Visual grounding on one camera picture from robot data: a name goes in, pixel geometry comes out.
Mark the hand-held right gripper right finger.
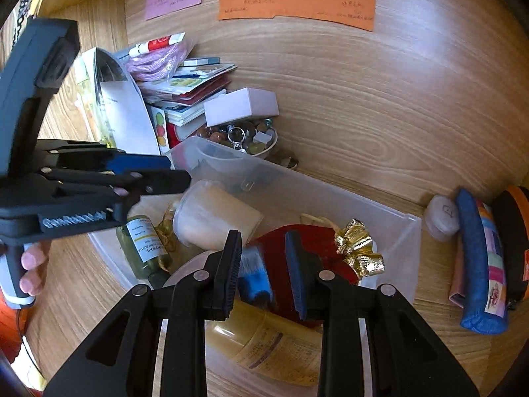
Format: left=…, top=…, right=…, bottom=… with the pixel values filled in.
left=284, top=231, right=481, bottom=397

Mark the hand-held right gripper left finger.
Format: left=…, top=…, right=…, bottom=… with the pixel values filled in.
left=43, top=229, right=243, bottom=397

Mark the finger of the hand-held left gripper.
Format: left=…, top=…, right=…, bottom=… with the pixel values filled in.
left=37, top=141, right=172, bottom=173
left=39, top=167, right=193, bottom=207

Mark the blue plastic object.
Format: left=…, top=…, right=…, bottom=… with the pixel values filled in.
left=239, top=246, right=274, bottom=309

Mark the red pouch with gold trim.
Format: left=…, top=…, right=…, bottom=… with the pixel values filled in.
left=252, top=217, right=387, bottom=323

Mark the white translucent plastic cup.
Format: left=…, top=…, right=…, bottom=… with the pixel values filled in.
left=173, top=180, right=265, bottom=253

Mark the yellow bottle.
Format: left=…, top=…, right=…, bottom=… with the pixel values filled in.
left=205, top=300, right=325, bottom=387

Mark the clear plastic storage box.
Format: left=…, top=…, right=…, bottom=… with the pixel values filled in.
left=88, top=136, right=423, bottom=389

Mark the wooden desktop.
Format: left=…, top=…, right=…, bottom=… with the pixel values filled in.
left=0, top=0, right=529, bottom=397

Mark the person's left hand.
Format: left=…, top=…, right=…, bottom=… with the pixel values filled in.
left=20, top=243, right=48, bottom=297

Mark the fruit-print carton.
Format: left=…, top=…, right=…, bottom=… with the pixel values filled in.
left=146, top=105, right=171, bottom=155

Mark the white round lid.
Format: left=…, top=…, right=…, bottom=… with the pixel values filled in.
left=163, top=251, right=216, bottom=290

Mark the red book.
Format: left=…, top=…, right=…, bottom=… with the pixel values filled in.
left=165, top=122, right=184, bottom=145

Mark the yellow green printed sheet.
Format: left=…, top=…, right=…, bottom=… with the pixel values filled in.
left=74, top=56, right=112, bottom=145

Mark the green glass bottle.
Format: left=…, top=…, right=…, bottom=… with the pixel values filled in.
left=116, top=214, right=174, bottom=288

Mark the stack of booklets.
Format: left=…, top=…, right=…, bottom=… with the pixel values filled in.
left=138, top=56, right=238, bottom=139

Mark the white bowl of trinkets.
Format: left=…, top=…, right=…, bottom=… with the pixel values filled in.
left=204, top=116, right=279, bottom=160

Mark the pink mesh pouch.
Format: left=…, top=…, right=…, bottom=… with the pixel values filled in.
left=124, top=43, right=195, bottom=83

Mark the white cardboard box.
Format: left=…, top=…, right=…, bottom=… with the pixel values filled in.
left=204, top=87, right=279, bottom=128

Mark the white red tube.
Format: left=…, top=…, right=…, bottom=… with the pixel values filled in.
left=128, top=32, right=186, bottom=58

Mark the white round case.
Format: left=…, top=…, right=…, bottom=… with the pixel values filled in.
left=425, top=194, right=460, bottom=243

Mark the blue pencil case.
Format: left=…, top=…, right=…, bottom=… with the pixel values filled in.
left=455, top=188, right=510, bottom=335

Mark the red cloth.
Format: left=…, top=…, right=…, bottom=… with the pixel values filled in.
left=0, top=293, right=25, bottom=365

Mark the orange black round case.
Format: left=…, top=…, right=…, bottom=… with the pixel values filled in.
left=490, top=184, right=529, bottom=311

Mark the orange paper note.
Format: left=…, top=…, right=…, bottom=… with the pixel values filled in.
left=217, top=0, right=377, bottom=33

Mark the gold cord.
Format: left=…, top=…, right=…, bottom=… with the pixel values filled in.
left=157, top=200, right=183, bottom=255

